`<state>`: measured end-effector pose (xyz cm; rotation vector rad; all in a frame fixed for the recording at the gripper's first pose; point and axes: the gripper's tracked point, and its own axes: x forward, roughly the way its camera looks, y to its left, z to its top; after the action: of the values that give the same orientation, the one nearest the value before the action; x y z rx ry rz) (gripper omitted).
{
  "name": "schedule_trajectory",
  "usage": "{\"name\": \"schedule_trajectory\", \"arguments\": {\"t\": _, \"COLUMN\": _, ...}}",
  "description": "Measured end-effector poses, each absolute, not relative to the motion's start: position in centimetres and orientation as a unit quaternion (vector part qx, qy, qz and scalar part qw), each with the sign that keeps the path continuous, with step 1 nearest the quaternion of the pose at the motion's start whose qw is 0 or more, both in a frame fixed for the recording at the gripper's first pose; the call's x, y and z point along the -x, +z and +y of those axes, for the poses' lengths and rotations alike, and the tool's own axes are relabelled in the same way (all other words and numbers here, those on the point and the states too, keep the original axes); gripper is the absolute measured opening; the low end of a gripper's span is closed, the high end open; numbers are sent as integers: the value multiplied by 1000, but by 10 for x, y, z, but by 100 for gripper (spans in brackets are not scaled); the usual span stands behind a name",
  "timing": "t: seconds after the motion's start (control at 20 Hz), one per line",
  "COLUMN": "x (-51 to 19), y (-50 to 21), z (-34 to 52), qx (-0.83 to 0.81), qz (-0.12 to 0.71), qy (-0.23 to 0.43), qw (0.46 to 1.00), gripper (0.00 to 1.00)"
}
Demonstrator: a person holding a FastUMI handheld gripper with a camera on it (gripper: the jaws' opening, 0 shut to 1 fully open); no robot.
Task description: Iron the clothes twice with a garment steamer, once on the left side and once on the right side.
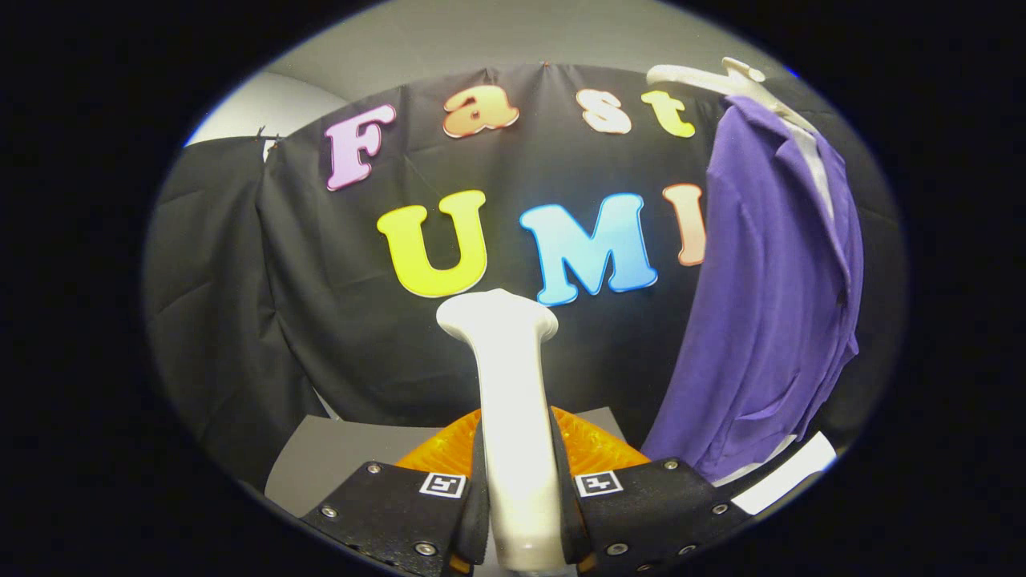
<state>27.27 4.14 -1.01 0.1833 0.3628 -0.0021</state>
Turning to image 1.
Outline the white plastic clothes hanger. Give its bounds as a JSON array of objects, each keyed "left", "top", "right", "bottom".
[{"left": 646, "top": 56, "right": 818, "bottom": 133}]

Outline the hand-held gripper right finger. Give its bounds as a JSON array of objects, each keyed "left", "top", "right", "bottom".
[{"left": 549, "top": 406, "right": 754, "bottom": 577}]

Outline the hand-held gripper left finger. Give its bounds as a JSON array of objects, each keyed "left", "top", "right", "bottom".
[{"left": 298, "top": 407, "right": 491, "bottom": 577}]

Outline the grey garment steamer base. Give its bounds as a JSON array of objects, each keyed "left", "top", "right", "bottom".
[{"left": 265, "top": 406, "right": 630, "bottom": 518}]

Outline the purple corduroy jacket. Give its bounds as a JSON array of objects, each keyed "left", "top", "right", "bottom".
[{"left": 641, "top": 95, "right": 865, "bottom": 483}]

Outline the white garment steamer handle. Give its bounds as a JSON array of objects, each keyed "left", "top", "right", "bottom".
[{"left": 435, "top": 288, "right": 566, "bottom": 571}]

